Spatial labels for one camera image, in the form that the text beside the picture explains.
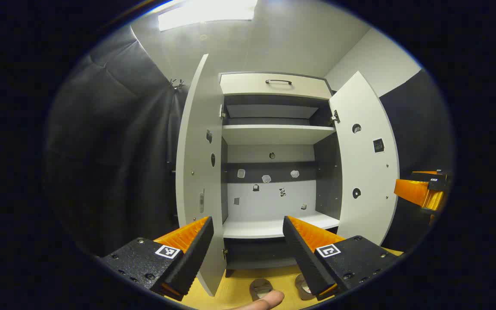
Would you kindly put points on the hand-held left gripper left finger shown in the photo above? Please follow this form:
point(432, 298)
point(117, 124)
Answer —
point(194, 258)

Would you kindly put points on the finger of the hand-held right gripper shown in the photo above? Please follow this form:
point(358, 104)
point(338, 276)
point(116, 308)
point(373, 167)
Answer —
point(411, 191)
point(424, 172)

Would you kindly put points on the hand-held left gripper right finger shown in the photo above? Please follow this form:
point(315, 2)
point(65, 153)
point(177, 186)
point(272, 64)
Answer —
point(304, 258)

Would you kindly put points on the white shoe cabinet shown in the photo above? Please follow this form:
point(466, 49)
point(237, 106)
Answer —
point(269, 202)

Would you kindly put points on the white cabinet shelf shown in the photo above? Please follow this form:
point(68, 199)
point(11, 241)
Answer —
point(252, 228)
point(274, 134)

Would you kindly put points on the white cabinet drawer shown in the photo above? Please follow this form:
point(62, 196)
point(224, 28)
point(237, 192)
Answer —
point(248, 86)

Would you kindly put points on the black backdrop cloth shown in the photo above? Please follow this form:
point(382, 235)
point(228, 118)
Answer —
point(416, 125)
point(114, 150)

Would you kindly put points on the metal cloth clip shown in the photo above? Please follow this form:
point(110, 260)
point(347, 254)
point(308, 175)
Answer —
point(175, 82)

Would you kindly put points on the ceiling light panel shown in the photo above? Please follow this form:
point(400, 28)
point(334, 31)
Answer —
point(205, 13)

